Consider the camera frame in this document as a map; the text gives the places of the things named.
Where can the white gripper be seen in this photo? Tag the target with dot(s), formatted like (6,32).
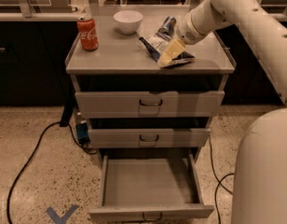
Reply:
(185,33)

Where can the blue silver can lying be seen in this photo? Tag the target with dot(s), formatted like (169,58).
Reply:
(168,26)

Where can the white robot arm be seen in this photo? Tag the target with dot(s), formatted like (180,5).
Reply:
(260,179)

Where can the grey drawer cabinet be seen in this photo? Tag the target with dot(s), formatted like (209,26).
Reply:
(122,63)

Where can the white bowl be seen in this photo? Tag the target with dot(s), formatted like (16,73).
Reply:
(127,21)

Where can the blue chip bag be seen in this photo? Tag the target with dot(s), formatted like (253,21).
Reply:
(157,42)

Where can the grey top drawer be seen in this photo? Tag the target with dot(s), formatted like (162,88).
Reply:
(147,104)

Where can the grey bottom drawer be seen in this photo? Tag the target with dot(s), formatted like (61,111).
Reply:
(149,190)

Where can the orange soda can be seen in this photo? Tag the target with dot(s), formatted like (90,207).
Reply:
(87,33)

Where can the grey drawer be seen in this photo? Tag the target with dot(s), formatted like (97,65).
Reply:
(149,190)
(147,104)
(135,138)

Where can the grey middle drawer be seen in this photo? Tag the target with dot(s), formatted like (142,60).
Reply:
(135,138)

